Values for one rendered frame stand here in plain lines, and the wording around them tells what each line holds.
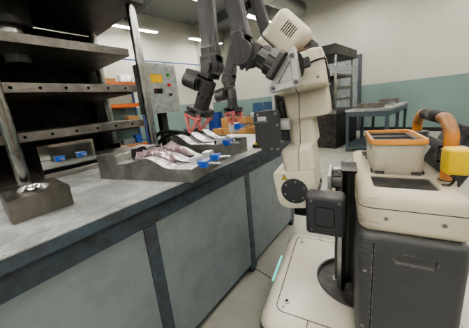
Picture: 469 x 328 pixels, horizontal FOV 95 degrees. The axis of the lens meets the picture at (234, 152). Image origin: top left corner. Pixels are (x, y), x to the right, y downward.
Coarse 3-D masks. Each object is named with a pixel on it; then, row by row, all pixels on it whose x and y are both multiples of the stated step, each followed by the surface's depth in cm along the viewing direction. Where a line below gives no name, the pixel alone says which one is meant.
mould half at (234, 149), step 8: (176, 136) 128; (184, 136) 129; (200, 136) 135; (216, 136) 141; (240, 136) 131; (184, 144) 125; (192, 144) 121; (200, 144) 117; (208, 144) 113; (216, 144) 110; (232, 144) 119; (240, 144) 125; (200, 152) 118; (216, 152) 111; (224, 152) 114; (232, 152) 119; (240, 152) 125
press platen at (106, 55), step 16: (0, 32) 105; (0, 48) 115; (16, 48) 118; (32, 48) 120; (48, 48) 122; (64, 48) 125; (80, 48) 131; (96, 48) 138; (112, 48) 145; (0, 64) 145; (48, 64) 156; (64, 64) 160; (80, 64) 164; (96, 64) 169
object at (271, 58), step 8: (264, 48) 65; (272, 48) 66; (264, 56) 65; (272, 56) 63; (280, 56) 60; (256, 64) 68; (264, 64) 65; (272, 64) 62; (280, 64) 63; (264, 72) 67; (272, 72) 62
